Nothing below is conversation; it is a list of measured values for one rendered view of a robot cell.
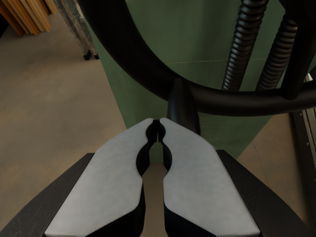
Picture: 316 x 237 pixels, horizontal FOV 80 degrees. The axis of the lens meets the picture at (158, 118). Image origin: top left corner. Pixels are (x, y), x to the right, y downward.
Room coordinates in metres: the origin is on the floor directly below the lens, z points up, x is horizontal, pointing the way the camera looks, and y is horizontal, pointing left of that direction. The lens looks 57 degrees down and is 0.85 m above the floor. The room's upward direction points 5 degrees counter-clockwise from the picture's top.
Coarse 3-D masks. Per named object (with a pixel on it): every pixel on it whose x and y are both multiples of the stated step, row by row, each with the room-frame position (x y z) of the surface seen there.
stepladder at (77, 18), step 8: (56, 0) 1.09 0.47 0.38; (64, 0) 1.07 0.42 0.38; (72, 0) 1.27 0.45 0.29; (64, 8) 1.11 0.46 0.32; (72, 8) 1.09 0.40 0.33; (64, 16) 1.08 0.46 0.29; (72, 16) 1.07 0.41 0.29; (80, 16) 1.12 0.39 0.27; (72, 24) 1.11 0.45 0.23; (80, 24) 1.08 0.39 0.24; (72, 32) 1.08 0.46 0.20; (88, 32) 1.11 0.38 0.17; (80, 40) 1.10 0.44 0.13; (88, 40) 1.07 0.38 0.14; (88, 56) 1.08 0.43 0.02; (96, 56) 1.06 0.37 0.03
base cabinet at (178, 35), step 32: (128, 0) 0.30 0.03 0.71; (160, 0) 0.30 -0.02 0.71; (192, 0) 0.30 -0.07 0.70; (224, 0) 0.29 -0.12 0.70; (160, 32) 0.30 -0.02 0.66; (192, 32) 0.30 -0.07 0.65; (224, 32) 0.29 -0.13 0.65; (192, 64) 0.29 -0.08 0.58; (224, 64) 0.29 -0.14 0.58; (256, 64) 0.28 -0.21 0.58; (128, 96) 0.31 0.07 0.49; (128, 128) 0.31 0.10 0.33; (224, 128) 0.28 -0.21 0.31; (256, 128) 0.28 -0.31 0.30; (160, 160) 0.30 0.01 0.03
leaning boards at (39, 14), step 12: (0, 0) 1.47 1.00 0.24; (12, 0) 1.41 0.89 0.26; (24, 0) 1.46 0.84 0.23; (36, 0) 1.60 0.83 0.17; (48, 0) 1.70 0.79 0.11; (0, 12) 1.41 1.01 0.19; (12, 12) 1.45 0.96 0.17; (24, 12) 1.45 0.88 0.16; (36, 12) 1.45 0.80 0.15; (48, 12) 1.73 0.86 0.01; (12, 24) 1.41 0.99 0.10; (24, 24) 1.47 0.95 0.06; (36, 24) 1.48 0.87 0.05; (48, 24) 1.50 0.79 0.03
